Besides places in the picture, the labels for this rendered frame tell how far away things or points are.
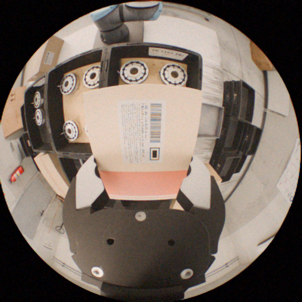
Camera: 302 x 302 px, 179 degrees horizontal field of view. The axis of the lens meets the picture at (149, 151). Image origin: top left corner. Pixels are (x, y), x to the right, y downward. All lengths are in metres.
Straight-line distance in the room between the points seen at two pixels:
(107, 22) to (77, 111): 0.42
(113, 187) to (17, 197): 3.27
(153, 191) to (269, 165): 2.92
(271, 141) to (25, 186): 6.06
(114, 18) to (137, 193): 0.56
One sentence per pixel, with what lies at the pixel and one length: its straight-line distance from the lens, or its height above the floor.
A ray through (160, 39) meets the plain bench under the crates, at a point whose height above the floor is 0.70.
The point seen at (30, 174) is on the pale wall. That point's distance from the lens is 3.43.
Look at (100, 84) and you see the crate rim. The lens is 0.32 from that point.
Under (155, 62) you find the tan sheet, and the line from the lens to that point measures 0.43.
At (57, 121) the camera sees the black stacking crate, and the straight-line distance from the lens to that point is 0.54.
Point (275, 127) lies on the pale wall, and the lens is 2.95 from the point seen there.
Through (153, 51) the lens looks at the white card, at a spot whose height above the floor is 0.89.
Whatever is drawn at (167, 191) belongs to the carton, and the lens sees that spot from 0.15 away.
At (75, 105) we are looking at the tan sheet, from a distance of 0.50.
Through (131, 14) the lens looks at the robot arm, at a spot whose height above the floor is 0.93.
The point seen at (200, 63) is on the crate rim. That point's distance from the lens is 0.37.
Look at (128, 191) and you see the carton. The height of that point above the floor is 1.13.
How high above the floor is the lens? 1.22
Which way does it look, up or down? 61 degrees down
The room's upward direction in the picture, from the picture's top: 176 degrees clockwise
